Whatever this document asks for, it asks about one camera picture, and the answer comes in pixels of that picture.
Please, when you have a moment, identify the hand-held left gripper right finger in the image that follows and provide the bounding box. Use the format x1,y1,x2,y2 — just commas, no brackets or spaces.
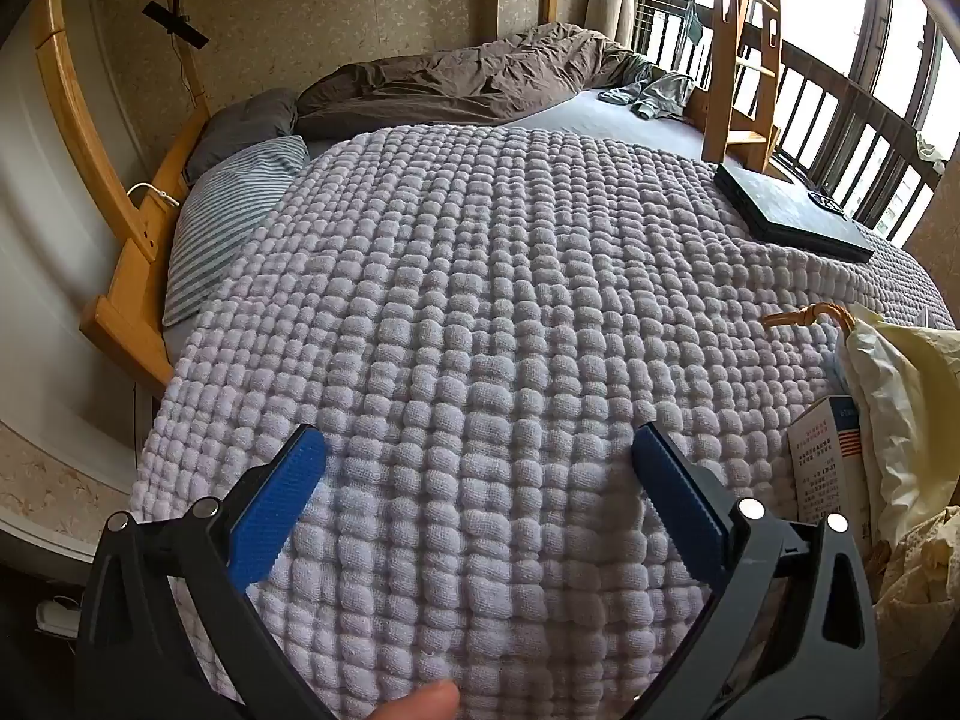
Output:
630,422,882,720

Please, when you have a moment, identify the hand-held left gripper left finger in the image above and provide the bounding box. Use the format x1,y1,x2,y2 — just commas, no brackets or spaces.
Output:
73,424,331,720

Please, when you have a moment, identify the person's left hand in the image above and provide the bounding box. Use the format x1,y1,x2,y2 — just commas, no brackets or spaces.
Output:
352,681,462,720

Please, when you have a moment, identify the white paper box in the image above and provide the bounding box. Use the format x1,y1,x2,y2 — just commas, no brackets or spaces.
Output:
787,395,878,563

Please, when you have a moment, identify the cream plastic bag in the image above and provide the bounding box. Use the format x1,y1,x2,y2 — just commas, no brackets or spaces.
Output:
844,305,960,548

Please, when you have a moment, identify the lavender waffle blanket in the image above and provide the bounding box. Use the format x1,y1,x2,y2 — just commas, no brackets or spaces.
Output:
127,124,960,720

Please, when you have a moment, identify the cream lace cloth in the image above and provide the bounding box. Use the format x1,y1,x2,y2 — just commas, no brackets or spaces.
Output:
874,506,960,720

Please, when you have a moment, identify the striped pillow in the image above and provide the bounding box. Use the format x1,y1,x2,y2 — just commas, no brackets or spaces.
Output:
161,135,312,329

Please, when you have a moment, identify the black laptop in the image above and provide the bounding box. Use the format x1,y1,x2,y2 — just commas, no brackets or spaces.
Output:
712,163,877,265

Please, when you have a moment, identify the grey bed sheet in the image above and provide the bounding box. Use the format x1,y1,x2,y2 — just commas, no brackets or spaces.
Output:
510,86,710,166

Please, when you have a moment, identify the grey pillow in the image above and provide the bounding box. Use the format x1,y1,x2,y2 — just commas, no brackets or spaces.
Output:
184,88,301,185

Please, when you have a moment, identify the grey-green garment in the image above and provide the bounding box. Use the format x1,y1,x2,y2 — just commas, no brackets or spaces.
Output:
598,64,698,121

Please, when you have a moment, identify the wooden ladder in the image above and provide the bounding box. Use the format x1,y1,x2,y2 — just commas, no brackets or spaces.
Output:
701,0,785,173

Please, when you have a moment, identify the brown duvet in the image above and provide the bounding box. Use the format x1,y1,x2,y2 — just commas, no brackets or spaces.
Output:
296,22,638,143

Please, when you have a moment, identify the dark window railing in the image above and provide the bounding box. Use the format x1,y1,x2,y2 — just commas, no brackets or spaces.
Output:
630,0,946,241

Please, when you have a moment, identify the black sensor bar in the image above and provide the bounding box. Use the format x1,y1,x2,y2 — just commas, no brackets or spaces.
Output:
142,0,211,50

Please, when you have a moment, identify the wooden bed frame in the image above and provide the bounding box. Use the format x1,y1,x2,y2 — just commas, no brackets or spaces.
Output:
34,0,563,391

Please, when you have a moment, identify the white cable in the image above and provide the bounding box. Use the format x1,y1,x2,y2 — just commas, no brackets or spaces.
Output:
126,181,181,207

